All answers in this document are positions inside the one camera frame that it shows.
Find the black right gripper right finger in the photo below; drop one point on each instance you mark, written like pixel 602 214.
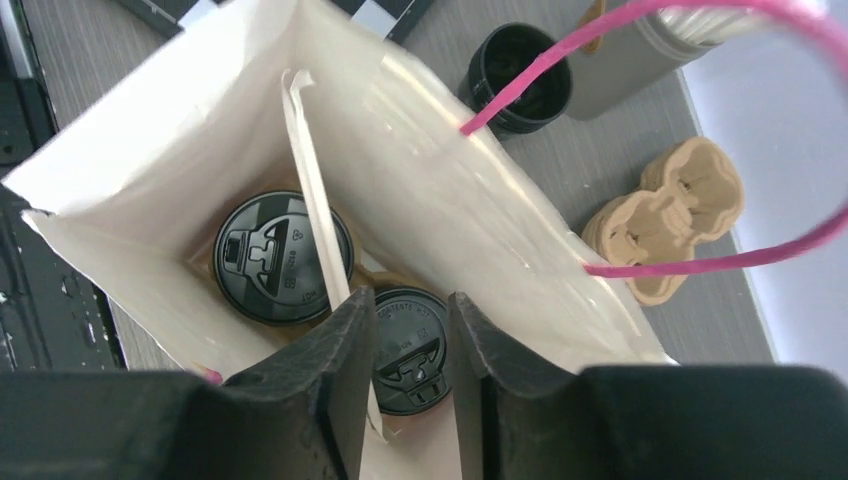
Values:
pixel 519 416

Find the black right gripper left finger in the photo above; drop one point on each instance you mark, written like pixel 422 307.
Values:
pixel 298 414

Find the black coffee lid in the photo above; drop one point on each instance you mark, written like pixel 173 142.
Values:
pixel 410 369
pixel 265 261

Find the single white straw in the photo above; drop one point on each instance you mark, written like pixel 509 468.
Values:
pixel 312 186

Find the brown cardboard cup carrier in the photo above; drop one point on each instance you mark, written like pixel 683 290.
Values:
pixel 690 194

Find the paper bag with pink handles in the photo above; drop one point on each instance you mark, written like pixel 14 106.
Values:
pixel 132 193

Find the black white chessboard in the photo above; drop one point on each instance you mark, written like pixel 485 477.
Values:
pixel 390 19

